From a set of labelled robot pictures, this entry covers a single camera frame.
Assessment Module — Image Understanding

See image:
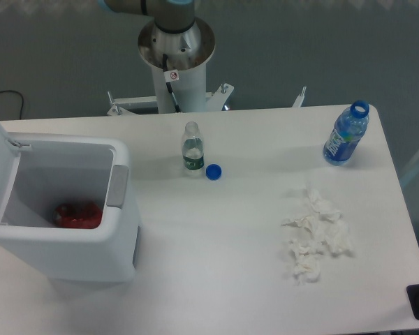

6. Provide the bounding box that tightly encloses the blue drink bottle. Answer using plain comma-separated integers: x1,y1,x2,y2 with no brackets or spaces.
323,100,369,166

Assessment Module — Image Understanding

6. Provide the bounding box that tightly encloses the small clear water bottle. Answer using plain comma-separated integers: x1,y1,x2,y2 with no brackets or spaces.
181,121,205,177

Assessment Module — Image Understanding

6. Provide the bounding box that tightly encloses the black cable on floor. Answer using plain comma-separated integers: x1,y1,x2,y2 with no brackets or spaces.
0,89,25,121

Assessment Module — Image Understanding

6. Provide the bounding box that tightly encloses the red crumpled trash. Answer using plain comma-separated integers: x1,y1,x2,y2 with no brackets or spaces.
52,202,103,229

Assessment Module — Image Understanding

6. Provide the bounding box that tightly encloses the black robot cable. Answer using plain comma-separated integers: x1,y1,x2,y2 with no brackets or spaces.
161,52,182,113

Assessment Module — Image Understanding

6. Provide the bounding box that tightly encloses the blue bottle cap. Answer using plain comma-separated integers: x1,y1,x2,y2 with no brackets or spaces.
205,164,222,181

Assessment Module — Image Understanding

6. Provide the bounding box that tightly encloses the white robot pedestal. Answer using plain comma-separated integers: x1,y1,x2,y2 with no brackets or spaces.
106,17,308,117

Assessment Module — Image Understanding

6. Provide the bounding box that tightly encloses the white plastic trash can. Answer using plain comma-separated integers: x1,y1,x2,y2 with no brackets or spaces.
0,134,140,283

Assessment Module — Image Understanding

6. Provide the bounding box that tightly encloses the crumpled white tissue paper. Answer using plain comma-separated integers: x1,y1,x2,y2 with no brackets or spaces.
280,185,355,285

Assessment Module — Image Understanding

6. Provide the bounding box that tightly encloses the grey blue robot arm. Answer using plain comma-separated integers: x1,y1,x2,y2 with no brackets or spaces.
98,0,195,34

